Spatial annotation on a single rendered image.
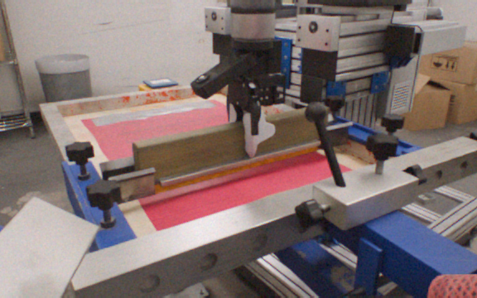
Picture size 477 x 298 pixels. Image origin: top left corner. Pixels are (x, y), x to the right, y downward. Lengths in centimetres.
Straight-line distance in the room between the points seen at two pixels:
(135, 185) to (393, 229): 39
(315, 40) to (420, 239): 80
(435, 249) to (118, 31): 414
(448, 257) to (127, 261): 33
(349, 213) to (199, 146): 32
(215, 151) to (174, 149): 8
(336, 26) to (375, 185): 72
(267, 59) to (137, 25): 380
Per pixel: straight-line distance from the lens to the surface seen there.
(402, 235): 49
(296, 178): 77
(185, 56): 470
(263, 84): 69
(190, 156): 69
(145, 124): 108
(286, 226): 50
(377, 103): 179
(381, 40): 135
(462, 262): 47
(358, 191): 49
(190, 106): 120
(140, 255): 44
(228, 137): 71
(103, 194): 53
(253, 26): 67
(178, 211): 67
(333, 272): 61
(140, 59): 452
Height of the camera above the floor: 130
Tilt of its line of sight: 23 degrees down
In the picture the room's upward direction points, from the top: straight up
